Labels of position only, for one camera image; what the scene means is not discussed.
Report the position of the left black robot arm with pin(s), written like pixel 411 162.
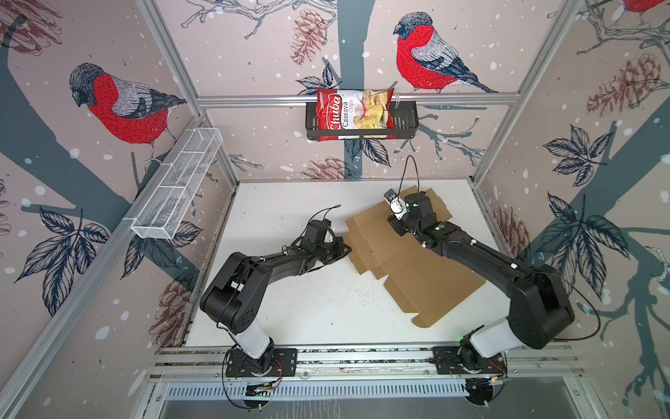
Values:
pixel 233 298

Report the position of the black wire basket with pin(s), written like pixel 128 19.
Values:
pixel 399 120

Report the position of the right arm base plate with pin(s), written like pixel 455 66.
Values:
pixel 452 360

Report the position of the red cassava chips bag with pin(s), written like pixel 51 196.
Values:
pixel 353 109

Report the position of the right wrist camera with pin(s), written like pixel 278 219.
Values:
pixel 396 204

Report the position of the brown cardboard box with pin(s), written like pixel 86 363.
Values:
pixel 428 290

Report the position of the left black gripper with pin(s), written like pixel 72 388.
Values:
pixel 339 244

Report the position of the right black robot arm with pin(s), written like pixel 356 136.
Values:
pixel 539 306

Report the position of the white wire mesh basket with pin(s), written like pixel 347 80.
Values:
pixel 170 201

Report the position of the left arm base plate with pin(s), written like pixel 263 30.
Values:
pixel 274 362

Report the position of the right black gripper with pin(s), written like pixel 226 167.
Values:
pixel 394 223

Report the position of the aluminium mounting rail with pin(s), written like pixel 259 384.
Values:
pixel 362 362

